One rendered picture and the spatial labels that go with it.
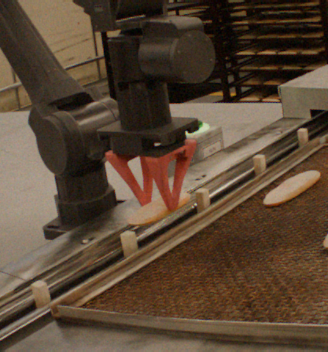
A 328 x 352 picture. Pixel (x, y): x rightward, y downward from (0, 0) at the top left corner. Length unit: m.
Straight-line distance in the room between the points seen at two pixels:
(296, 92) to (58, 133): 0.49
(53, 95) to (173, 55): 0.26
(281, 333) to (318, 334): 0.03
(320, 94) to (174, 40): 0.53
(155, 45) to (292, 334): 0.38
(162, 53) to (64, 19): 5.96
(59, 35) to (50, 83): 5.68
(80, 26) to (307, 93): 5.69
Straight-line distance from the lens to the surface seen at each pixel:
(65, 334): 0.54
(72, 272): 0.75
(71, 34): 6.69
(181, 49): 0.68
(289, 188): 0.73
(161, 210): 0.79
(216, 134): 1.05
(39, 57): 0.94
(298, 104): 1.19
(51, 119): 0.86
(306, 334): 0.41
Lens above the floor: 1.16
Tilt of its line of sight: 18 degrees down
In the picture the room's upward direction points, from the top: 9 degrees counter-clockwise
